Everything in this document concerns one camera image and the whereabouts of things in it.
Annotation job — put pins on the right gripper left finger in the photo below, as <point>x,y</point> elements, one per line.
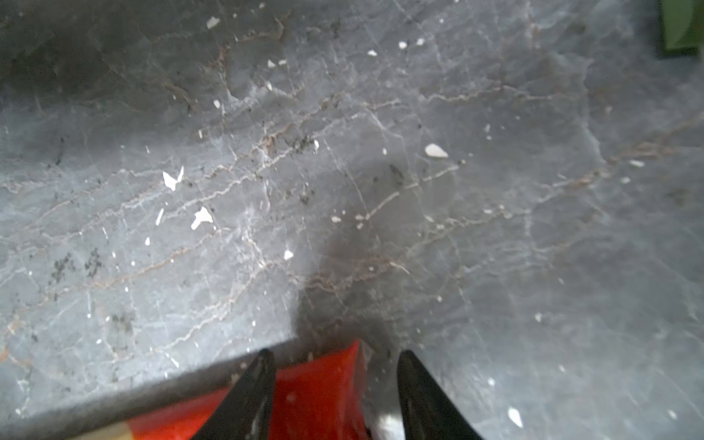
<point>245,412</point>

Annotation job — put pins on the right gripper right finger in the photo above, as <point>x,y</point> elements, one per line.
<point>426,410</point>

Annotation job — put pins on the red spaghetti bag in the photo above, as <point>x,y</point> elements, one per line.
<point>318,399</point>

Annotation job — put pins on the green wooden two-tier shelf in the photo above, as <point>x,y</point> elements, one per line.
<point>682,23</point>

